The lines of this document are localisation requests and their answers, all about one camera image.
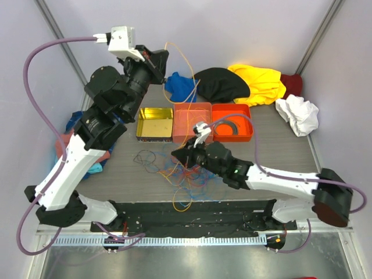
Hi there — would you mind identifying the salmon pink plastic box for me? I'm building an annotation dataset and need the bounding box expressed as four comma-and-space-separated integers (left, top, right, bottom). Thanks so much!
172, 102, 212, 144

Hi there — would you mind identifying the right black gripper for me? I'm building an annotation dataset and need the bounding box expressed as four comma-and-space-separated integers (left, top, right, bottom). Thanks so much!
173, 136, 224, 177

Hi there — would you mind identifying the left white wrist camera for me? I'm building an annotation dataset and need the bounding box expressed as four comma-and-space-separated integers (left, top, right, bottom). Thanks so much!
93, 26, 145, 62

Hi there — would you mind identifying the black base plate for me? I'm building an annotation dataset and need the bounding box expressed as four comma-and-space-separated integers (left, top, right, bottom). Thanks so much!
104, 200, 297, 238

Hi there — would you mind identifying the dark red cloth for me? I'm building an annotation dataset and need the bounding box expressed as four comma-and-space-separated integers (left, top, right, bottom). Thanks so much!
280, 74, 303, 99

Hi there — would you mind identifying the gold metal tin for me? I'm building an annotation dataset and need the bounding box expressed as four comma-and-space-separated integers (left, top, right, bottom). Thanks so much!
136, 108, 174, 142

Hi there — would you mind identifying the orange plastic box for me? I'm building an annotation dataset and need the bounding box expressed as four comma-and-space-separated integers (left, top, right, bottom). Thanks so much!
212, 103, 253, 142

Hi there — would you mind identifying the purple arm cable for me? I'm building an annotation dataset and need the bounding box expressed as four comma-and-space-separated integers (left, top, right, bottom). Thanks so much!
203, 115, 369, 214
16, 35, 102, 256

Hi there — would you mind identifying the blue thin cable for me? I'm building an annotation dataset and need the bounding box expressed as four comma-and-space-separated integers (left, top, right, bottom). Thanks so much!
142, 148, 230, 204

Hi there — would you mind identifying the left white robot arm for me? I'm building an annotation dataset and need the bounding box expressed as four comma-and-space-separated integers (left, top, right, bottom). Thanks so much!
25, 45, 169, 232

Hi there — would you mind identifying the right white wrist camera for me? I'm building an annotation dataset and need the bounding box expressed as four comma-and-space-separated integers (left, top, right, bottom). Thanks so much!
194, 122, 212, 148

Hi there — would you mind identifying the white slotted cable duct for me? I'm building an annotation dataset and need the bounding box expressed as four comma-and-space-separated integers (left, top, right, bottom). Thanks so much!
53, 234, 267, 248

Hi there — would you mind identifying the red thin cable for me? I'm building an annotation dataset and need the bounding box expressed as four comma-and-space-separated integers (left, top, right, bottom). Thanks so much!
165, 162, 216, 187

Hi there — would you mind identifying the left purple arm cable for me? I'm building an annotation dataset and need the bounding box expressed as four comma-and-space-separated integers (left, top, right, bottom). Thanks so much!
16, 35, 102, 256

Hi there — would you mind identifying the teal cloth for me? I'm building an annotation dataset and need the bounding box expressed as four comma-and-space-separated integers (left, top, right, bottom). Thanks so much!
87, 163, 103, 174

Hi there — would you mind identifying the black cloth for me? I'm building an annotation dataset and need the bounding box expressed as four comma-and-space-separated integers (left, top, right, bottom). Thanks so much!
194, 67, 251, 103

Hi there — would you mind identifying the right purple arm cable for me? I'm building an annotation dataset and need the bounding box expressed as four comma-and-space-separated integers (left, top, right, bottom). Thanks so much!
203, 115, 369, 214

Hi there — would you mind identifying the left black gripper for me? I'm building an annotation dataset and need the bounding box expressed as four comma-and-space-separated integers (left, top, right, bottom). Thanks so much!
118, 45, 169, 120

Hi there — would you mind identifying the yellow cloth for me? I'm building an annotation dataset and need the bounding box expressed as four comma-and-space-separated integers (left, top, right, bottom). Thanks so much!
227, 64, 287, 107

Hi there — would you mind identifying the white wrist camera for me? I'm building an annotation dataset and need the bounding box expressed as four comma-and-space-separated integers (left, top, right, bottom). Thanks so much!
194, 122, 212, 148
93, 26, 145, 62

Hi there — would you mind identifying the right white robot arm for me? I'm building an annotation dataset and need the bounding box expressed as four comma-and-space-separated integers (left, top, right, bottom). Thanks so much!
171, 142, 353, 230

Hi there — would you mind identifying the blue plaid cloth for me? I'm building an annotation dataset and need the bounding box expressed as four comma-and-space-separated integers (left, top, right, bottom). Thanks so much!
65, 110, 85, 134

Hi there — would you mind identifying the grey coiled cable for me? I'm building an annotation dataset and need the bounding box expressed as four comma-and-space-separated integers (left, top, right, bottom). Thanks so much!
213, 119, 241, 136

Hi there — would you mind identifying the salmon red cloth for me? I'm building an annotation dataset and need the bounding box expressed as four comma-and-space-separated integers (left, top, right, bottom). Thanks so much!
55, 128, 110, 163

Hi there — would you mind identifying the white cloth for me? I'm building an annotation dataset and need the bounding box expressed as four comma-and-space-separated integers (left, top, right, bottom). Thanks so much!
275, 94, 319, 137

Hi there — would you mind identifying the dark brown thin cable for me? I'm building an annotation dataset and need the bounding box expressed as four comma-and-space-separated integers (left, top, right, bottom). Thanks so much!
133, 149, 163, 172

